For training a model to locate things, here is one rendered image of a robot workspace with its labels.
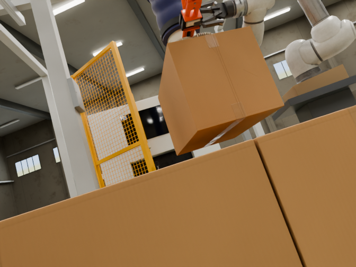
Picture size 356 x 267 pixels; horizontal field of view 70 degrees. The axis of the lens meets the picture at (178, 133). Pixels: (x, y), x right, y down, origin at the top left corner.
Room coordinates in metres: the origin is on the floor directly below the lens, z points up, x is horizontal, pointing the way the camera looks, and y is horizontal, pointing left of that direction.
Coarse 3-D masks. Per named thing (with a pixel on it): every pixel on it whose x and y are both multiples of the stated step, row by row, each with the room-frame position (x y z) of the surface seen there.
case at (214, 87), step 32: (224, 32) 1.04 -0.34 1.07; (192, 64) 0.99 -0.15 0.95; (224, 64) 1.02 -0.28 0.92; (256, 64) 1.05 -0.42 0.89; (160, 96) 1.48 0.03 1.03; (192, 96) 0.98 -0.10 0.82; (224, 96) 1.01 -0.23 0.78; (256, 96) 1.04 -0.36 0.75; (192, 128) 1.03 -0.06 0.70; (224, 128) 1.12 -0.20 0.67
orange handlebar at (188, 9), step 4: (188, 0) 0.93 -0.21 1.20; (192, 0) 0.96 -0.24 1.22; (196, 0) 0.95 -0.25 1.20; (200, 0) 0.95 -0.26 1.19; (188, 4) 0.95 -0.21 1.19; (192, 4) 0.96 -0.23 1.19; (196, 4) 0.96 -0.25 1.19; (200, 4) 0.97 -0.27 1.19; (188, 8) 0.97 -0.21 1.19; (192, 8) 0.98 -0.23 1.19; (196, 8) 0.99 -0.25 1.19; (188, 12) 1.00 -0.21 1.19; (196, 12) 1.02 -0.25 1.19; (184, 32) 1.15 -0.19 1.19; (192, 32) 1.17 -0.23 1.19; (184, 36) 1.18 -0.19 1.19; (192, 36) 1.20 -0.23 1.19
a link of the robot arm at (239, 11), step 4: (232, 0) 1.07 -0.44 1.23; (236, 0) 1.06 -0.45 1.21; (240, 0) 1.05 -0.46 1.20; (244, 0) 1.06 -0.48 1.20; (236, 4) 1.05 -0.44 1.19; (240, 4) 1.06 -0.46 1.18; (244, 4) 1.06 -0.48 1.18; (236, 8) 1.06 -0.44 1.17; (240, 8) 1.07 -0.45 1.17; (244, 8) 1.07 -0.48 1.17; (236, 12) 1.08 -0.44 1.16; (240, 12) 1.08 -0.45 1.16; (244, 12) 1.09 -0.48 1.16; (236, 16) 1.10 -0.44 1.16; (240, 16) 1.11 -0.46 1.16
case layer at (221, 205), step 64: (320, 128) 0.43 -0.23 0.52; (128, 192) 0.39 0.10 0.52; (192, 192) 0.40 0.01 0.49; (256, 192) 0.41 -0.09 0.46; (320, 192) 0.43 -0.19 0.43; (0, 256) 0.37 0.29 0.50; (64, 256) 0.38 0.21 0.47; (128, 256) 0.39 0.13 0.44; (192, 256) 0.40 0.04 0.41; (256, 256) 0.41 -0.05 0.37; (320, 256) 0.42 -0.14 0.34
